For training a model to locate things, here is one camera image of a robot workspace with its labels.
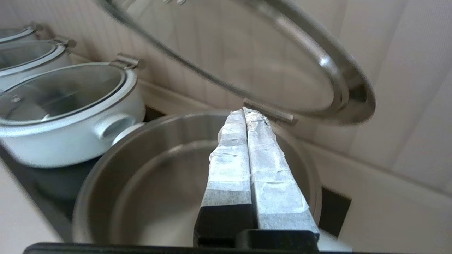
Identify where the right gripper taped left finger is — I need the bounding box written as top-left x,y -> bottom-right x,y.
194,109 -> 255,247

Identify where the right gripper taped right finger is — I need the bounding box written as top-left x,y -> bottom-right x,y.
244,108 -> 320,233

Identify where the glass lid with white rim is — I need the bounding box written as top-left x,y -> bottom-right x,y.
0,40 -> 69,78
0,63 -> 138,127
0,24 -> 36,40
94,0 -> 376,126

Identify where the white pot with steel insert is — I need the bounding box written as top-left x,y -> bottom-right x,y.
72,111 -> 323,247

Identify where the white pot with side handles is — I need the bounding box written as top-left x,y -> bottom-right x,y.
0,62 -> 147,169
0,23 -> 39,44
0,39 -> 75,92

